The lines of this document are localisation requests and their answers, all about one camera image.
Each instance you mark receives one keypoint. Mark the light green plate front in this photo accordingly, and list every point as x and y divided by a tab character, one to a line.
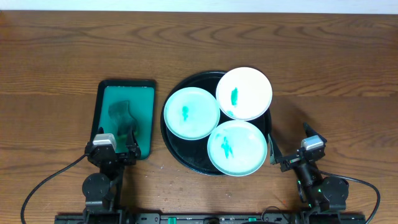
237	148

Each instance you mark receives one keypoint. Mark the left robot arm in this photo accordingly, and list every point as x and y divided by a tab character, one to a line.
102	190

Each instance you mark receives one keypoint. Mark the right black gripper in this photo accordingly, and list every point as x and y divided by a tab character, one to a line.
294	159

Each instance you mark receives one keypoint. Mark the black rectangular tray green water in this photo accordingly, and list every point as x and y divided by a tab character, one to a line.
141	94

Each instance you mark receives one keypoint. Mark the light green plate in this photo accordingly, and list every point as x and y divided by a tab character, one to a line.
237	148
191	113

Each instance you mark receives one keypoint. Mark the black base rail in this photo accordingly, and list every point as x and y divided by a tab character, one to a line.
155	218

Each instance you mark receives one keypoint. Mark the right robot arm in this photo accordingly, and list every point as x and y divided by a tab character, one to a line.
324	194

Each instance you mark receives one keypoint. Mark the green yellow sponge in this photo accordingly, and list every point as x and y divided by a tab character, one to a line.
121	117

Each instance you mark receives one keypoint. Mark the white plate green stain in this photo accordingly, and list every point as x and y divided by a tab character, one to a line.
244	93

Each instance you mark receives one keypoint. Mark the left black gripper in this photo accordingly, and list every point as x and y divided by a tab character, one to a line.
116	155

